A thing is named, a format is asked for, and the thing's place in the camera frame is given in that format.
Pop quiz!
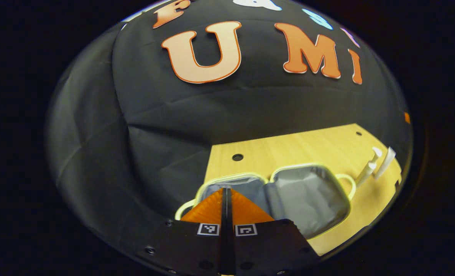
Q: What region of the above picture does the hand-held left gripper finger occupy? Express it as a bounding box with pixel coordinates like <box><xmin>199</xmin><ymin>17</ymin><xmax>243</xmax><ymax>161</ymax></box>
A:
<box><xmin>227</xmin><ymin>187</ymin><xmax>322</xmax><ymax>276</ymax></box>
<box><xmin>135</xmin><ymin>187</ymin><xmax>228</xmax><ymax>276</ymax></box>

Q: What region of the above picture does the cream yellow suitcase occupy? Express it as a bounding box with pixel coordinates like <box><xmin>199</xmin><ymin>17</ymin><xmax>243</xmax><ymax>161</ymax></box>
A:
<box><xmin>174</xmin><ymin>163</ymin><xmax>356</xmax><ymax>242</ymax></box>

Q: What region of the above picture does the white squeeze tube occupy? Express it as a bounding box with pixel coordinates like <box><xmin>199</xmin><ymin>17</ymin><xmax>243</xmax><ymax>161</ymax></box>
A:
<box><xmin>374</xmin><ymin>146</ymin><xmax>397</xmax><ymax>181</ymax></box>

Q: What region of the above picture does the white foam pump bottle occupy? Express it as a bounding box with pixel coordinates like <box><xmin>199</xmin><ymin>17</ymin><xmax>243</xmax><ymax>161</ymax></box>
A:
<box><xmin>355</xmin><ymin>147</ymin><xmax>383</xmax><ymax>189</ymax></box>

